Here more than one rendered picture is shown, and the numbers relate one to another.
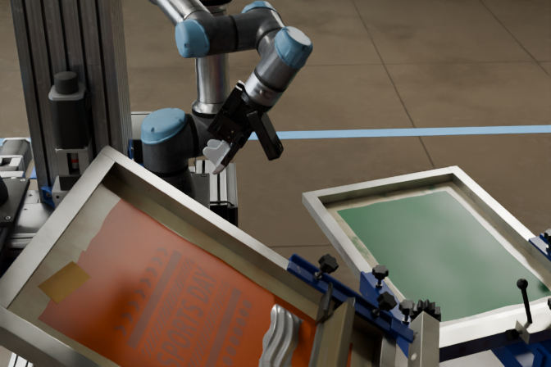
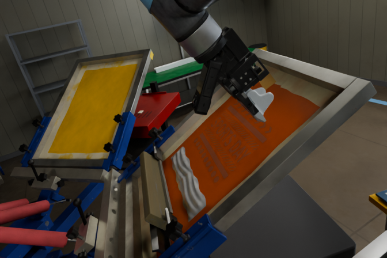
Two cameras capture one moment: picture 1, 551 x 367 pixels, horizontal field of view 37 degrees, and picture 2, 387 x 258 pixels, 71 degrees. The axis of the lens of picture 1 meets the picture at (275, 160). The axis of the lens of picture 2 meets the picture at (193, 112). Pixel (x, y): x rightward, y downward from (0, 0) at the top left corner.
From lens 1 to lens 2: 2.09 m
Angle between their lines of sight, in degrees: 125
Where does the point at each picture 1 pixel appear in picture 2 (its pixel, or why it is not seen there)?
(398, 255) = not seen: outside the picture
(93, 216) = (304, 90)
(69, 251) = (282, 79)
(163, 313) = (234, 123)
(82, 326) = not seen: hidden behind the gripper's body
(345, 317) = (147, 201)
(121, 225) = (293, 106)
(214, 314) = (221, 152)
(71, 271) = (270, 82)
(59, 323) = not seen: hidden behind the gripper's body
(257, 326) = (204, 179)
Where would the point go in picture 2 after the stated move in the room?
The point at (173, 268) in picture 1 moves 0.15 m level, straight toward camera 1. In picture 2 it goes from (255, 135) to (224, 121)
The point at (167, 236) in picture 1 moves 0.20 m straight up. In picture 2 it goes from (279, 136) to (273, 65)
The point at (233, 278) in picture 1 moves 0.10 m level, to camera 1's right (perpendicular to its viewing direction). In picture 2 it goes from (234, 178) to (201, 192)
